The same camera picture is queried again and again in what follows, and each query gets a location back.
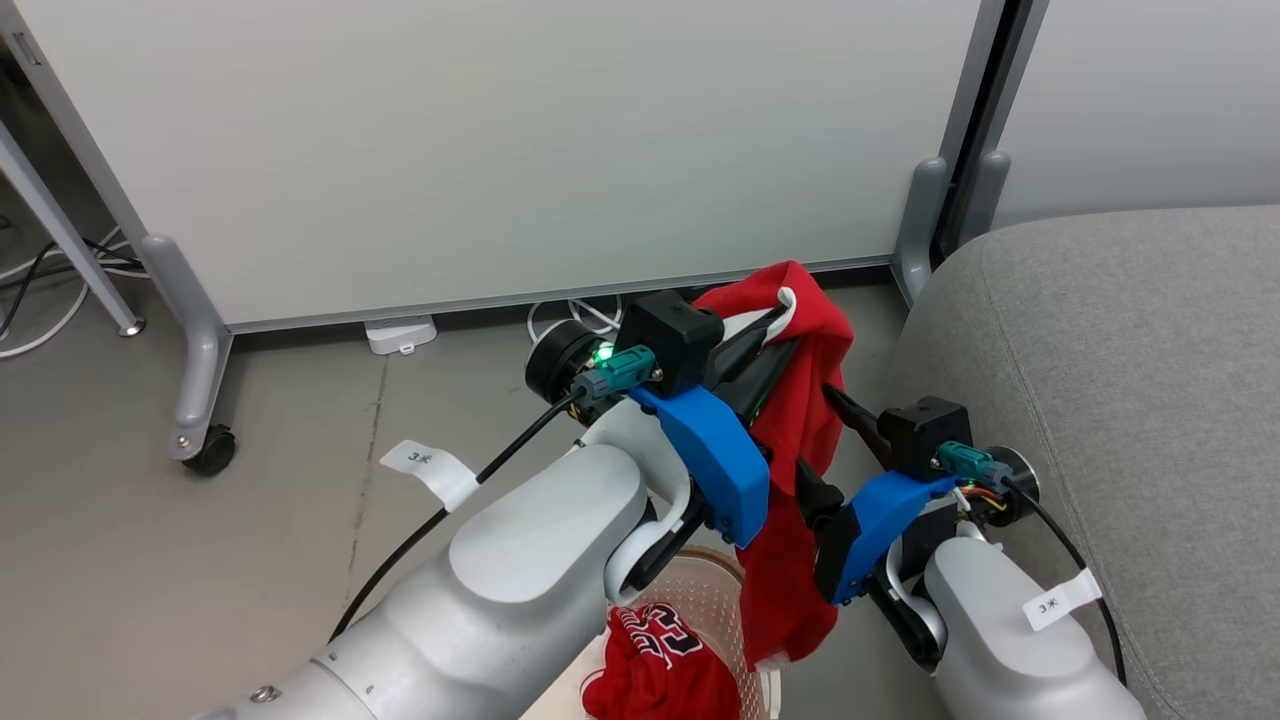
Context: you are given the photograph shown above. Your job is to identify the black caster wheel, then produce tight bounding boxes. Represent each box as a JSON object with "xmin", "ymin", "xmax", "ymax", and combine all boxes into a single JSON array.
[{"xmin": 183, "ymin": 425, "xmax": 238, "ymax": 477}]

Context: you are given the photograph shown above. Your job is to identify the white left cable tag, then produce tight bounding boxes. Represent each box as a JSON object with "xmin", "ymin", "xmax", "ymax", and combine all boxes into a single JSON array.
[{"xmin": 380, "ymin": 440, "xmax": 481, "ymax": 513}]

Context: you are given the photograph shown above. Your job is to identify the white right cable tag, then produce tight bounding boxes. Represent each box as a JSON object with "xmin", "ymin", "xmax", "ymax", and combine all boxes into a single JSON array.
[{"xmin": 1023, "ymin": 568, "xmax": 1103, "ymax": 633}]

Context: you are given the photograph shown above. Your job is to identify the black floor cable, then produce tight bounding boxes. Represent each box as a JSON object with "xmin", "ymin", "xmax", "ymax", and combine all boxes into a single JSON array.
[{"xmin": 0, "ymin": 238, "xmax": 146, "ymax": 339}]

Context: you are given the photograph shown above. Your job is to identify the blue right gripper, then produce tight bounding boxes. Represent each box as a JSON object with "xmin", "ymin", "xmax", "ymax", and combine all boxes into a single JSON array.
[{"xmin": 795, "ymin": 383, "xmax": 961, "ymax": 608}]

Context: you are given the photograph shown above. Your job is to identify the grey fabric sofa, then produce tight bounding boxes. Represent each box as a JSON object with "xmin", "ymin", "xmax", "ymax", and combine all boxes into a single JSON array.
[{"xmin": 885, "ymin": 205, "xmax": 1280, "ymax": 720}]

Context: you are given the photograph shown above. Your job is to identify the small white floor adapter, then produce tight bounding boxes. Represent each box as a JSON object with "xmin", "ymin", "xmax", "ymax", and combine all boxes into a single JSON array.
[{"xmin": 364, "ymin": 315, "xmax": 439, "ymax": 357}]

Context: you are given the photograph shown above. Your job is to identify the white floor cable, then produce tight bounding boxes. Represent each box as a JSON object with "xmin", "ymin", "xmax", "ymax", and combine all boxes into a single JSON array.
[{"xmin": 0, "ymin": 228, "xmax": 151, "ymax": 361}]

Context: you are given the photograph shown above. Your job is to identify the red printed garment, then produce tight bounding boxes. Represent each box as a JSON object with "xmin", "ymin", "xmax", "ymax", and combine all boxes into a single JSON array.
[{"xmin": 582, "ymin": 603, "xmax": 743, "ymax": 720}]

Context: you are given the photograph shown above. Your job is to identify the teal right camera connector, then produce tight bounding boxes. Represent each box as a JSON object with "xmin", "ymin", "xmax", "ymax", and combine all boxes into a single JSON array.
[{"xmin": 937, "ymin": 441, "xmax": 1013, "ymax": 491}]

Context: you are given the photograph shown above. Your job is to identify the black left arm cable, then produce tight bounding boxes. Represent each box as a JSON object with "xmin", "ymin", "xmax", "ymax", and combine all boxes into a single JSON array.
[{"xmin": 328, "ymin": 390, "xmax": 583, "ymax": 643}]

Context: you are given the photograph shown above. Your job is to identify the teal camera connector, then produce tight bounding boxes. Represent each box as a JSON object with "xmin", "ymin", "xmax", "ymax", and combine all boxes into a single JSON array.
[
  {"xmin": 937, "ymin": 441, "xmax": 1013, "ymax": 491},
  {"xmin": 572, "ymin": 345, "xmax": 656, "ymax": 406}
]

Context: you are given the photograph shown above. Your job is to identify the white partition panel grey frame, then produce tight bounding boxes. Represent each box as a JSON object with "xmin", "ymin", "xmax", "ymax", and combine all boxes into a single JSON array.
[
  {"xmin": 945, "ymin": 0, "xmax": 1280, "ymax": 261},
  {"xmin": 0, "ymin": 0, "xmax": 1011, "ymax": 463}
]

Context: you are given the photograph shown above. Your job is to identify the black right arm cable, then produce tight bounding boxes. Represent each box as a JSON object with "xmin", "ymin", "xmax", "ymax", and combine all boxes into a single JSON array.
[{"xmin": 1000, "ymin": 475, "xmax": 1131, "ymax": 691}]

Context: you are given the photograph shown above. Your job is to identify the coiled white cable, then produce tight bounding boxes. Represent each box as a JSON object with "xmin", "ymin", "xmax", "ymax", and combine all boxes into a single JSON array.
[{"xmin": 527, "ymin": 295, "xmax": 626, "ymax": 346}]

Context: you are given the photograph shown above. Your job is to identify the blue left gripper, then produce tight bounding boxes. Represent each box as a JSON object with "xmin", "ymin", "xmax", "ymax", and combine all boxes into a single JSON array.
[{"xmin": 630, "ymin": 306, "xmax": 803, "ymax": 549}]

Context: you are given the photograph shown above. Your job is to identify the white cable tag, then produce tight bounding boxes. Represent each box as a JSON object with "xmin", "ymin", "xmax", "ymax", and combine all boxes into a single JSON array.
[
  {"xmin": 1023, "ymin": 568, "xmax": 1103, "ymax": 633},
  {"xmin": 380, "ymin": 440, "xmax": 481, "ymax": 513}
]

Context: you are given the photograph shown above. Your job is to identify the grey metal table leg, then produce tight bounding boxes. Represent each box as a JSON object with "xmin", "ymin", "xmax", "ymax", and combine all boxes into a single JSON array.
[{"xmin": 0, "ymin": 120, "xmax": 148, "ymax": 338}]

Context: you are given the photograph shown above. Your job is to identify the teal left camera connector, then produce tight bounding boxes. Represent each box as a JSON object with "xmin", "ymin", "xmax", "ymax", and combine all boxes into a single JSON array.
[{"xmin": 572, "ymin": 345, "xmax": 656, "ymax": 406}]

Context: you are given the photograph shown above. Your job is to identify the white plastic laundry basket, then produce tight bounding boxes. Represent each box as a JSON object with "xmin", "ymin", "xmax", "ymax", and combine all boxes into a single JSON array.
[{"xmin": 520, "ymin": 545, "xmax": 786, "ymax": 720}]

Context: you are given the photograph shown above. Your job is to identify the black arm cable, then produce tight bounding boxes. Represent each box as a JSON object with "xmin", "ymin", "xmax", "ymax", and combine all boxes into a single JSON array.
[
  {"xmin": 1000, "ymin": 475, "xmax": 1131, "ymax": 691},
  {"xmin": 328, "ymin": 390, "xmax": 583, "ymax": 643}
]

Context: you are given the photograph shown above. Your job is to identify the red garment white trim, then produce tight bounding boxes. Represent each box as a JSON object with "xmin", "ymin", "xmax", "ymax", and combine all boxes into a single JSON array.
[{"xmin": 693, "ymin": 260, "xmax": 856, "ymax": 671}]

